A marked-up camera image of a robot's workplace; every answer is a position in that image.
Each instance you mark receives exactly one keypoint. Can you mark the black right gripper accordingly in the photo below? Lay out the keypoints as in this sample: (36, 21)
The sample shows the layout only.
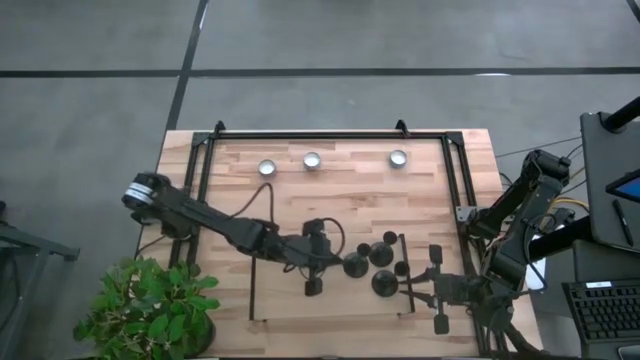
(457, 290)

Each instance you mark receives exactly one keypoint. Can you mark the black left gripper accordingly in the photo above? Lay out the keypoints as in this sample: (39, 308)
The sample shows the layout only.
(306, 251)

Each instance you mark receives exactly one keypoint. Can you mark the white patterned candle bowl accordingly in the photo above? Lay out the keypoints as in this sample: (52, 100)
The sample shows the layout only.
(312, 160)

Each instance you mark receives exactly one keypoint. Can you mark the white candle cup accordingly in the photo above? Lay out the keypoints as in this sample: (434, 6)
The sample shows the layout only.
(267, 167)
(398, 158)

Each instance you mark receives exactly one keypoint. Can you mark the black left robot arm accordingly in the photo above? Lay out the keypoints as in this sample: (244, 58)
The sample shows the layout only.
(210, 220)

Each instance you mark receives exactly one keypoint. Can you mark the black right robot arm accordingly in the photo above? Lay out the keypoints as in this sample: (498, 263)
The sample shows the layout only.
(525, 210)

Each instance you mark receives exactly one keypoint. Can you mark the raised wooden shelf black legs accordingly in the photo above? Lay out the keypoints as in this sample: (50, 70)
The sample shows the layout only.
(325, 300)

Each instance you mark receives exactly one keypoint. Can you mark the white paper sheet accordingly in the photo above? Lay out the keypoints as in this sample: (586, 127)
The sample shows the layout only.
(539, 280)

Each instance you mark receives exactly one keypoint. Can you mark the black keyboard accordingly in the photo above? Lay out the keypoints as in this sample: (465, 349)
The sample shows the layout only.
(605, 310)

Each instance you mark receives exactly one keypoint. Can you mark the potted green plant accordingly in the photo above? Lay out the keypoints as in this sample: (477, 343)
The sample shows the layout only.
(145, 310)

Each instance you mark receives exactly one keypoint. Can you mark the dark grey desk top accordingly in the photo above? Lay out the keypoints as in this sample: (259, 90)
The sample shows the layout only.
(600, 190)

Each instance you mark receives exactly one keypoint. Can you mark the black pen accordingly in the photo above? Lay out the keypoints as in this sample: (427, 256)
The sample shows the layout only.
(623, 222)

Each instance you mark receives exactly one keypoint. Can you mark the monitor with blue screen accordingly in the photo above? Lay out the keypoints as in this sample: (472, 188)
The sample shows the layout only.
(631, 187)

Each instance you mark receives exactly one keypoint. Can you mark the black monitor pole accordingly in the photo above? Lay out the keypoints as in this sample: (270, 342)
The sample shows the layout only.
(622, 114)

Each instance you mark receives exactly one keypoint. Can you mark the grey metal stand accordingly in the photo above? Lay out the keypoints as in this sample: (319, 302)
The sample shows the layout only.
(50, 248)

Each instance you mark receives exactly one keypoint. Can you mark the grey metal bracket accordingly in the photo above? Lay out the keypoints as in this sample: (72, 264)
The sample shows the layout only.
(462, 214)

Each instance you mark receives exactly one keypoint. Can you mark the black metal table frame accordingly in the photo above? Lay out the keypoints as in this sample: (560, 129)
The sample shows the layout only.
(325, 135)

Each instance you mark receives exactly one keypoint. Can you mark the black frame bracket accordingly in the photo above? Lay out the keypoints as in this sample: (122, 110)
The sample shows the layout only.
(402, 128)
(220, 127)

